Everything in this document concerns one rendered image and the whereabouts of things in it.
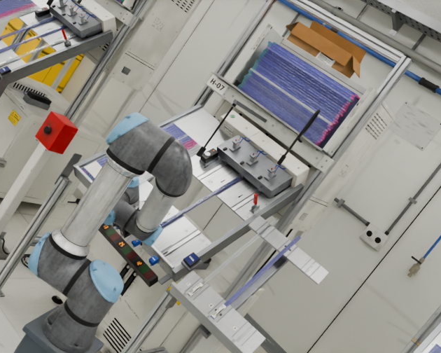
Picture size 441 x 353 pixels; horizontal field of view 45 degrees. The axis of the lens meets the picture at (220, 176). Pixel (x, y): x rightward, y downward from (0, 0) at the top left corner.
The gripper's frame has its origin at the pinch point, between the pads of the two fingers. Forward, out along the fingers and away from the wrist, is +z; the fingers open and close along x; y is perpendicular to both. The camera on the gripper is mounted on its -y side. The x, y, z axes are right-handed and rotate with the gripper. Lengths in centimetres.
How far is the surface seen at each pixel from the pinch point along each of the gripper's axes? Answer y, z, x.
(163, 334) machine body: 0, 50, 18
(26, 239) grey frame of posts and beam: 25, 32, -50
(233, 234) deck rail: -31.5, 2.2, 21.2
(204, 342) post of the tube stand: 0.1, 20.8, 42.0
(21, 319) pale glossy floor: 41, 59, -32
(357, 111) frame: -96, -30, 23
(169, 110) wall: -156, 127, -174
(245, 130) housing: -72, -5, -15
